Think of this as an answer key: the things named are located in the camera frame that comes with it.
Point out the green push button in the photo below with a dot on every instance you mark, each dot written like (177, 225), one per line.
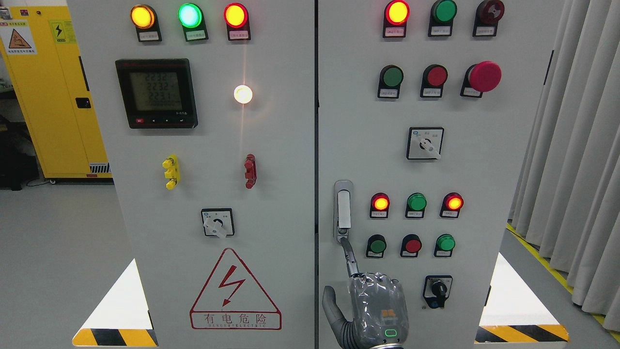
(444, 246)
(375, 246)
(389, 84)

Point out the right upper rotary selector switch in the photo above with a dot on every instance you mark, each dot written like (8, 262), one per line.
(424, 143)

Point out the red push button lower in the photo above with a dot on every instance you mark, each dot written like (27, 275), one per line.
(410, 246)

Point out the red high voltage warning sign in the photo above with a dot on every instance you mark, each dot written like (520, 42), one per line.
(233, 299)

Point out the grey curtain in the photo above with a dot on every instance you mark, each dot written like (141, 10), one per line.
(567, 200)

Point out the red push button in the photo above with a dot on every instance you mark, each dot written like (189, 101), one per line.
(410, 246)
(432, 81)

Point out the white lit indicator lamp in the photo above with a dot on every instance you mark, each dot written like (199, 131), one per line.
(243, 94)

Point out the dark red buzzer lamp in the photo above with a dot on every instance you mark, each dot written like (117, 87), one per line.
(488, 14)

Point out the red lit lamp middle right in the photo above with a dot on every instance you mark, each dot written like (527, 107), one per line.
(451, 205)

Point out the right cabinet door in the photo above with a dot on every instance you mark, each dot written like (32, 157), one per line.
(363, 138)

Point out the left rotary selector switch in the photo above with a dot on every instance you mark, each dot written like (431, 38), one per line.
(218, 222)

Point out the red lit lamp top right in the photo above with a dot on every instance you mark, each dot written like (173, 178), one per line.
(395, 19)

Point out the black digital power meter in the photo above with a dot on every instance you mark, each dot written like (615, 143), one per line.
(157, 93)

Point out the green lamp middle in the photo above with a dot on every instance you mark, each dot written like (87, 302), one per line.
(415, 206)

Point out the green lit indicator lamp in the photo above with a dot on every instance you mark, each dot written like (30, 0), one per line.
(192, 20)

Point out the red lit lamp middle left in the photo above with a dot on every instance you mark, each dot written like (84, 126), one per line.
(379, 206)

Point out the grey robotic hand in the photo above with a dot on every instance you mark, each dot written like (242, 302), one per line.
(381, 318)

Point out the yellow indicator lamp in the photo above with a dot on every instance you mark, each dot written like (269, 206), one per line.
(145, 20)

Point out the red emergency stop button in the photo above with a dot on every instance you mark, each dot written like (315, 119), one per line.
(479, 78)

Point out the green push button upper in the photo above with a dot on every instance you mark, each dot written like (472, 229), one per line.
(389, 84)

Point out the left cabinet door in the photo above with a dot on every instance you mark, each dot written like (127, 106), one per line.
(274, 220)

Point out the yellow terminal connector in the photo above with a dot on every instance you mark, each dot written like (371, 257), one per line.
(172, 171)

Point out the red push button upper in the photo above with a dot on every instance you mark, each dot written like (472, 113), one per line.
(432, 81)

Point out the silver door handle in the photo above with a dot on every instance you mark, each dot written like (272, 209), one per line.
(342, 209)

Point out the yellow safety cabinet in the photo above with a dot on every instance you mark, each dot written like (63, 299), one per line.
(43, 60)

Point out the cabinet door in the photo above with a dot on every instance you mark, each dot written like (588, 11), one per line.
(363, 138)
(274, 220)

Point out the red lit indicator lamp left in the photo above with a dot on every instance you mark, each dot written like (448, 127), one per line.
(236, 17)

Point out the red terminal connector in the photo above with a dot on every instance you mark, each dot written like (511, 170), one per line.
(250, 171)

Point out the green lamp top right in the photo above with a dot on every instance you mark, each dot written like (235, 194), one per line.
(441, 18)

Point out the black key selector switch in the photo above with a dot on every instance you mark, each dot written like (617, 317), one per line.
(437, 290)

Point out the rotary selector switch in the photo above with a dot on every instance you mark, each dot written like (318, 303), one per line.
(424, 143)
(218, 222)

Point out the green push button lower left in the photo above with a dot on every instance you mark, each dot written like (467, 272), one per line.
(375, 246)

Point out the green push button lower right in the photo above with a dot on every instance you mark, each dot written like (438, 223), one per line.
(444, 246)

